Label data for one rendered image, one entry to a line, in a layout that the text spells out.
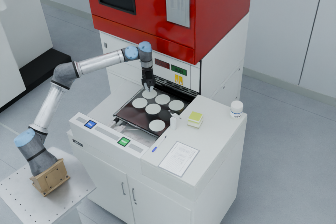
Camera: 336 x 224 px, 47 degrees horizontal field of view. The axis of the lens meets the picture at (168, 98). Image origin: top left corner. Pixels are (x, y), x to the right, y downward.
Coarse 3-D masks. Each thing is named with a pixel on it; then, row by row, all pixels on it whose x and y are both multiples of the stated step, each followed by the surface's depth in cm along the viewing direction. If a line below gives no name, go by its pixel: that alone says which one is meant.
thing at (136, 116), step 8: (144, 88) 263; (136, 96) 258; (128, 104) 252; (160, 104) 251; (168, 104) 250; (184, 104) 250; (120, 112) 247; (128, 112) 246; (136, 112) 246; (144, 112) 246; (160, 112) 245; (168, 112) 245; (176, 112) 245; (128, 120) 241; (136, 120) 241; (144, 120) 241; (152, 120) 240; (168, 120) 240; (144, 128) 235
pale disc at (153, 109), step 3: (150, 105) 250; (153, 105) 250; (156, 105) 250; (147, 108) 248; (150, 108) 248; (153, 108) 248; (156, 108) 248; (159, 108) 248; (147, 111) 246; (150, 111) 246; (153, 111) 246; (156, 111) 246; (159, 111) 246
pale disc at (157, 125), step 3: (156, 120) 240; (159, 120) 240; (150, 123) 238; (153, 123) 238; (156, 123) 238; (159, 123) 238; (162, 123) 238; (150, 126) 236; (153, 126) 236; (156, 126) 236; (159, 126) 236; (162, 126) 236; (153, 129) 234; (156, 129) 234; (159, 129) 234; (162, 129) 234
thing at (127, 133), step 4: (116, 128) 239; (124, 132) 236; (128, 132) 236; (128, 136) 234; (132, 136) 233; (136, 136) 233; (136, 140) 231; (140, 140) 231; (144, 140) 231; (144, 144) 228; (148, 144) 228
